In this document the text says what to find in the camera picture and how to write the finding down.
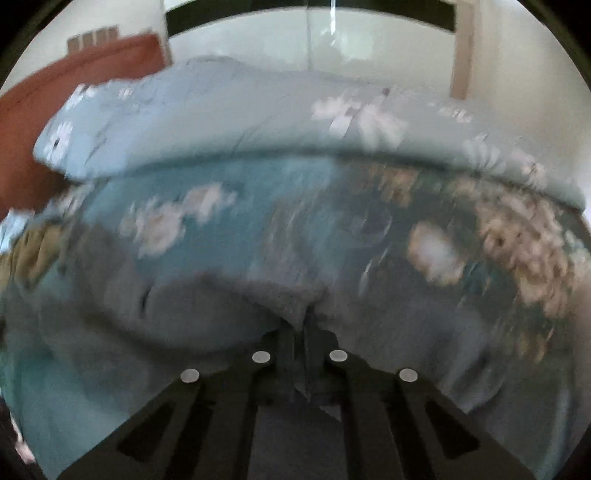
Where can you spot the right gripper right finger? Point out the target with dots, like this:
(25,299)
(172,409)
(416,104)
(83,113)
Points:
(398,425)

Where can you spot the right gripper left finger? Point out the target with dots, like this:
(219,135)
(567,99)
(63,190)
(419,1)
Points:
(200,426)

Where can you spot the grey knit sweater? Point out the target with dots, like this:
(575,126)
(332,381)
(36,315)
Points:
(117,339)

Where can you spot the teal floral bedsheet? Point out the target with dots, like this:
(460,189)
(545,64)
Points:
(232,213)

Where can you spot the tan knit sweater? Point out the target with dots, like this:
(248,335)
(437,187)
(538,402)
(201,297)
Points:
(31,256)

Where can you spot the grey floral duvet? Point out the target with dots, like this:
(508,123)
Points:
(214,107)

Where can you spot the white glossy wardrobe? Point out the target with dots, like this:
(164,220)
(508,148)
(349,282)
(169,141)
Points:
(412,43)

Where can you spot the wall switch panel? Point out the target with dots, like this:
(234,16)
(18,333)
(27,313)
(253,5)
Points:
(93,38)

